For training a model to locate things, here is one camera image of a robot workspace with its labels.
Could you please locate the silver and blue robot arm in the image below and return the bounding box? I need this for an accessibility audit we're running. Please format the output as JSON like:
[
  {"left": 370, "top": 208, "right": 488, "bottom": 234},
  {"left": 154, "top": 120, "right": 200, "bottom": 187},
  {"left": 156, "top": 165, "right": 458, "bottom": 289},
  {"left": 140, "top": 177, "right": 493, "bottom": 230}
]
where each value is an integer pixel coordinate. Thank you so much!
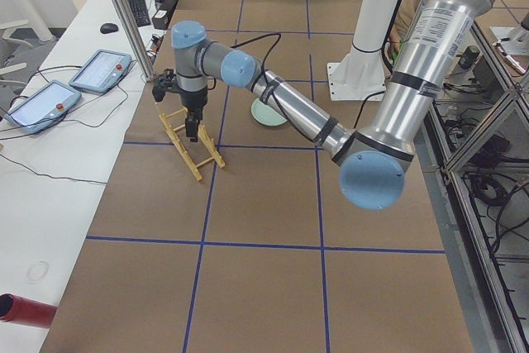
[{"left": 171, "top": 0, "right": 495, "bottom": 210}]

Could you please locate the wooden dish rack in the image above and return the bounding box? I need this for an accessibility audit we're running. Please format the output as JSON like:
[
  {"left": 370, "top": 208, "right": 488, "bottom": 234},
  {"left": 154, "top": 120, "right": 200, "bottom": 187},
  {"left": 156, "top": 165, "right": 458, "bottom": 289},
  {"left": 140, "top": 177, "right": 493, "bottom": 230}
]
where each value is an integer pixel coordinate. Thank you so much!
[{"left": 155, "top": 101, "right": 226, "bottom": 183}]

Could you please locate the aluminium frame post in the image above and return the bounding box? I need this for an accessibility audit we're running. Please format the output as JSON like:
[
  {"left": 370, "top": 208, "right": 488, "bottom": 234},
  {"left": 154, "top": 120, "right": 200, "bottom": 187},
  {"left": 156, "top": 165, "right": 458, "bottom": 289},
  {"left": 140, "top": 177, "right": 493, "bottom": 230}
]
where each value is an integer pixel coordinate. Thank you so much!
[{"left": 112, "top": 0, "right": 155, "bottom": 82}]

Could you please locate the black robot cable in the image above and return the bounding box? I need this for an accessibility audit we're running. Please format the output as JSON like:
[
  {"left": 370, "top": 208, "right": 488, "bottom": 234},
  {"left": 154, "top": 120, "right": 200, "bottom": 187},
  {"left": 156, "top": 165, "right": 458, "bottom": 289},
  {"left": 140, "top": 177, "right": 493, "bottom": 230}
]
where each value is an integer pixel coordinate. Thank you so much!
[{"left": 206, "top": 32, "right": 398, "bottom": 143}]

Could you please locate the near blue teach pendant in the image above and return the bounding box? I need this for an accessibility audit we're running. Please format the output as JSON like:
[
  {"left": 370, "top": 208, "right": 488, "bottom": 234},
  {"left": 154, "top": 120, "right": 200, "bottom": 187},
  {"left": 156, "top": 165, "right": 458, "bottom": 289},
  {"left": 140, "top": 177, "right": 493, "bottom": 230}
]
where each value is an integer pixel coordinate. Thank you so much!
[{"left": 6, "top": 80, "right": 82, "bottom": 134}]

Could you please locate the far blue teach pendant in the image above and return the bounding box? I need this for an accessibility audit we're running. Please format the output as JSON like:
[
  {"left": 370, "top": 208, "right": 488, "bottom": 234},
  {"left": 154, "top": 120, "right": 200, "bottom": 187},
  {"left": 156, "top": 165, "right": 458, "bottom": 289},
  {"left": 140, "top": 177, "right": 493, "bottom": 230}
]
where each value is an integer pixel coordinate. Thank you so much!
[{"left": 69, "top": 49, "right": 132, "bottom": 93}]

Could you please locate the red cylinder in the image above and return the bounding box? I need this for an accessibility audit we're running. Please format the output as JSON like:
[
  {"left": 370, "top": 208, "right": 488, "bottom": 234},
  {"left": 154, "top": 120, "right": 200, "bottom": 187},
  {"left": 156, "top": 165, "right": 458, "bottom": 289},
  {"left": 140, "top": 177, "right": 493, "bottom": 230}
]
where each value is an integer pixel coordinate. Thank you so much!
[{"left": 1, "top": 293, "right": 57, "bottom": 328}]

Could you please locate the black desktop box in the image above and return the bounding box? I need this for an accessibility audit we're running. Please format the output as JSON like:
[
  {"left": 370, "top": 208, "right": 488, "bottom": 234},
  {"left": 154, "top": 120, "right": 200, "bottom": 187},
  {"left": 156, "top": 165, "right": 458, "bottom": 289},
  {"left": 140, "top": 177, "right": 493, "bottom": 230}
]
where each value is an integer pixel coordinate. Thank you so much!
[{"left": 151, "top": 0, "right": 178, "bottom": 31}]

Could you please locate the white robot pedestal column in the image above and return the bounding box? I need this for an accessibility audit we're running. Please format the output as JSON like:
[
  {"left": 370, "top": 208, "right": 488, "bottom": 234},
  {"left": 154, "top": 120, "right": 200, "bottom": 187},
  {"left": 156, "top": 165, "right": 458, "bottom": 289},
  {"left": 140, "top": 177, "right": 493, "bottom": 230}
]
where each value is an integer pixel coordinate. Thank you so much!
[{"left": 327, "top": 0, "right": 400, "bottom": 101}]

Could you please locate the aluminium frame rack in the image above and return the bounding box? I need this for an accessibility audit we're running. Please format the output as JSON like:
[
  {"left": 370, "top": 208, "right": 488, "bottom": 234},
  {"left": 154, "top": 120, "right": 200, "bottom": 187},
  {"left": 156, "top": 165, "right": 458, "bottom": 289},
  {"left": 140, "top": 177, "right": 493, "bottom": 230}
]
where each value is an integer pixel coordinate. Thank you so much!
[{"left": 427, "top": 8, "right": 528, "bottom": 352}]

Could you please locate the person in tan shirt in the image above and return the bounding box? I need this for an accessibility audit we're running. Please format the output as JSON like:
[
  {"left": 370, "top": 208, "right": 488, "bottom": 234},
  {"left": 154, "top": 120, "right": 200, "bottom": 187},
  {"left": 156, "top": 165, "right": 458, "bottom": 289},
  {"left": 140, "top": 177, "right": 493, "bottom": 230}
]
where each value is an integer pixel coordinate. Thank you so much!
[{"left": 386, "top": 0, "right": 422, "bottom": 65}]

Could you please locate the black keyboard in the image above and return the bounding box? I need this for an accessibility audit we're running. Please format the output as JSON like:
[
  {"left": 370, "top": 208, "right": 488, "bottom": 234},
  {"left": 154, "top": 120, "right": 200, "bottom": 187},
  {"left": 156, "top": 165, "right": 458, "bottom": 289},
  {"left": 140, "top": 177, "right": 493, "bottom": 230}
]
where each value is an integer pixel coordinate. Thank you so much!
[{"left": 127, "top": 0, "right": 150, "bottom": 26}]

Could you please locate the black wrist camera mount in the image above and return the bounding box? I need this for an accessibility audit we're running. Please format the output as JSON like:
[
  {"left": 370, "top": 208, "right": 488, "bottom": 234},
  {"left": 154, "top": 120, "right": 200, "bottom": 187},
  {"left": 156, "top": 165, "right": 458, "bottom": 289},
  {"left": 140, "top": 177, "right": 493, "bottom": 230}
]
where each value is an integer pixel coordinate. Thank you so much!
[{"left": 152, "top": 69, "right": 178, "bottom": 103}]

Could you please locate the light green plate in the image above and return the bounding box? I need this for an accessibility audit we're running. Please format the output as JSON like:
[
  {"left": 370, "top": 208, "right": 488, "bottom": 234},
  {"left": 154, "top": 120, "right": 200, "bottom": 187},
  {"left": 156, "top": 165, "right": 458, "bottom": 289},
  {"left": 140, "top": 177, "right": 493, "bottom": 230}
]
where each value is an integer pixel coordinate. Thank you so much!
[{"left": 250, "top": 98, "right": 287, "bottom": 127}]

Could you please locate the blue teach pendant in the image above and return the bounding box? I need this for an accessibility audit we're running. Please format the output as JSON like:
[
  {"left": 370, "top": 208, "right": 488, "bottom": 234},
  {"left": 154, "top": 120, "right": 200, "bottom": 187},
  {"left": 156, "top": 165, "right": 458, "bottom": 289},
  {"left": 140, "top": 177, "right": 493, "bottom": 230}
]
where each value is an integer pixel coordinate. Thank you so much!
[
  {"left": 69, "top": 49, "right": 132, "bottom": 93},
  {"left": 6, "top": 80, "right": 82, "bottom": 134}
]

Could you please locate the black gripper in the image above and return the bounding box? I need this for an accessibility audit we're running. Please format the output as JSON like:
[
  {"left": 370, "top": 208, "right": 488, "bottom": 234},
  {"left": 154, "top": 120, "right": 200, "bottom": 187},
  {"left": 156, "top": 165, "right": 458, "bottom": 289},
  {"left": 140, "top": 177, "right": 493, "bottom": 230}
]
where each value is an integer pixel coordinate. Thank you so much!
[{"left": 180, "top": 87, "right": 207, "bottom": 142}]

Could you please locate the black computer mouse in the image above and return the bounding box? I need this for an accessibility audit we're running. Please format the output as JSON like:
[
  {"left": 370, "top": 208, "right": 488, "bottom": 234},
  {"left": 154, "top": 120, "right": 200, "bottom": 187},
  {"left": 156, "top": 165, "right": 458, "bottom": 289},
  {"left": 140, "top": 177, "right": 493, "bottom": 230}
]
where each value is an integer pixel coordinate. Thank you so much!
[{"left": 99, "top": 22, "right": 119, "bottom": 35}]

